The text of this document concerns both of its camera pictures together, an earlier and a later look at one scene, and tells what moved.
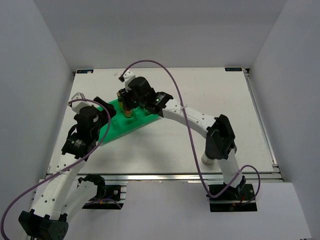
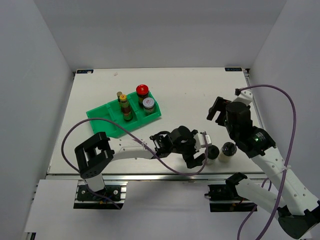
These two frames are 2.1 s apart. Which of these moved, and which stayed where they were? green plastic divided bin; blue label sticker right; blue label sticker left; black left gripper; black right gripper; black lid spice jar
Moved: black right gripper; black left gripper
Stayed: black lid spice jar; green plastic divided bin; blue label sticker left; blue label sticker right
